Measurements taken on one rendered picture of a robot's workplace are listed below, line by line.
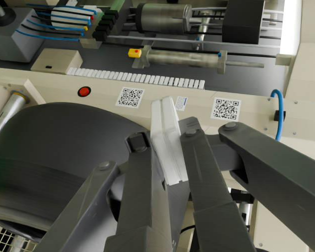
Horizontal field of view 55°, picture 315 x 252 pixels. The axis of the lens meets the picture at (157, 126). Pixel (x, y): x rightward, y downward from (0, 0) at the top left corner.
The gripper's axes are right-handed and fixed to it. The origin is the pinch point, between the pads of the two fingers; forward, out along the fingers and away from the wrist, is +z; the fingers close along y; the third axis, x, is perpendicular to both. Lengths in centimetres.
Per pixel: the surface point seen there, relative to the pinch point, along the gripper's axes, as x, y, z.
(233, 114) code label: -24, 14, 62
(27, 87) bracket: 0, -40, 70
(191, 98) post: -18, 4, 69
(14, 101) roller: -3, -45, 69
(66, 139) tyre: -10.6, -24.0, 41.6
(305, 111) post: -28, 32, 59
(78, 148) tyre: -12.8, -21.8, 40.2
